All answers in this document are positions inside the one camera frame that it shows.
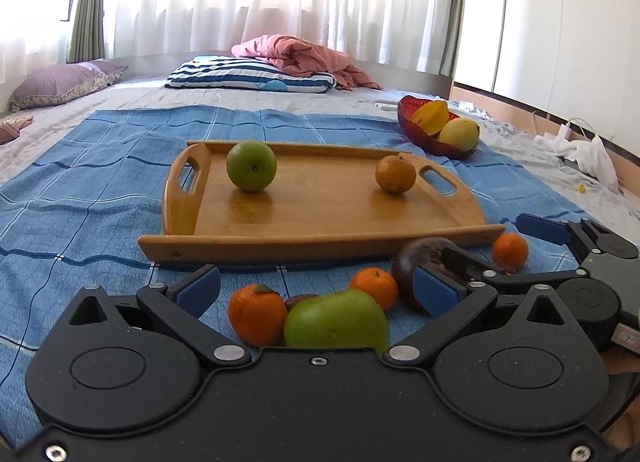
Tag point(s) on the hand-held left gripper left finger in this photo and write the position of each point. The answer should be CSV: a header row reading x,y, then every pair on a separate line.
x,y
200,289

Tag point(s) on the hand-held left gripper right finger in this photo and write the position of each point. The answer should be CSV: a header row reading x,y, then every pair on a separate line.
x,y
437,292

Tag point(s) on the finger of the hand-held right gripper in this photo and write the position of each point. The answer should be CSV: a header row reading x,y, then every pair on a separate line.
x,y
542,229
467,264

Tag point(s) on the orange mandarin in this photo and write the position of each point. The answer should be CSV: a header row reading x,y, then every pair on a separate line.
x,y
372,287
510,249
252,317

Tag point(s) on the dark purple tomato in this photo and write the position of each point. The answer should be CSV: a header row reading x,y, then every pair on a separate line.
x,y
407,262

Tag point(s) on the green mango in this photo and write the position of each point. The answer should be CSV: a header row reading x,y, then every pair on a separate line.
x,y
335,319

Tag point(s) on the yellow-orange round fruit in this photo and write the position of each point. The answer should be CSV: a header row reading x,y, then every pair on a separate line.
x,y
395,175

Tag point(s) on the wooden serving tray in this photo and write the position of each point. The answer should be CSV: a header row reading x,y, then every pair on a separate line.
x,y
310,207

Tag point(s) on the person's right forearm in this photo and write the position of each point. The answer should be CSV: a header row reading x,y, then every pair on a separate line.
x,y
622,362

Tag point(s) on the crumpled white cloth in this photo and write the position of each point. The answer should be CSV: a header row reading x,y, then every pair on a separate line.
x,y
595,155

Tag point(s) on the small purple plum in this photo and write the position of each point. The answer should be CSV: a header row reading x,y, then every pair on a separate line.
x,y
300,299

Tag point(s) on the yellow mango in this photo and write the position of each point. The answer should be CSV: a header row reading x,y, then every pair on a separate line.
x,y
460,135

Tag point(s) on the red ribbed bowl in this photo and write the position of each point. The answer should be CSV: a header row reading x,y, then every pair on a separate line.
x,y
425,141

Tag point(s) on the round green apple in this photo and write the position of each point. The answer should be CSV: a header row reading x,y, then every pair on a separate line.
x,y
250,165

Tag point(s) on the crumpled white paper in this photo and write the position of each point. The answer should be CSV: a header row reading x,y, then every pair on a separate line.
x,y
470,106

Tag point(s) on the yellow starfruit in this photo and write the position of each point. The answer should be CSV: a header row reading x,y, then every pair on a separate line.
x,y
431,116

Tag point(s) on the blue checked blanket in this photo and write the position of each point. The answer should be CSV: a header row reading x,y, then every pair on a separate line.
x,y
75,192

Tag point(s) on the small white box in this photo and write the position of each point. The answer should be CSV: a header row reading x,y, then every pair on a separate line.
x,y
387,106

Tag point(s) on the grey bed sheet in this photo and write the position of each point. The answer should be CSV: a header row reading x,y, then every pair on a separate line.
x,y
150,97

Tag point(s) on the white wardrobe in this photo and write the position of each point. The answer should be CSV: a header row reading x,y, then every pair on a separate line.
x,y
550,17

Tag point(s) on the blue white striped pillow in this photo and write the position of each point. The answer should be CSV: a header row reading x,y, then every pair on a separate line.
x,y
225,75

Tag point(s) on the green curtain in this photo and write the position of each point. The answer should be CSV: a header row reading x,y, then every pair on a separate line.
x,y
87,7
452,7

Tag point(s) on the pink garment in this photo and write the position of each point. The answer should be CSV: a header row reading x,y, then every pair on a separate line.
x,y
10,131

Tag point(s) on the purple pillow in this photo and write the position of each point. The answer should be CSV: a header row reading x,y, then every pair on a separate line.
x,y
60,82

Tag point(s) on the pink quilt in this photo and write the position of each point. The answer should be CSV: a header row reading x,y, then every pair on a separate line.
x,y
300,55

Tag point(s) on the peach wooden bed frame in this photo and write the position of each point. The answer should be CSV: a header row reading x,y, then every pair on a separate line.
x,y
500,102

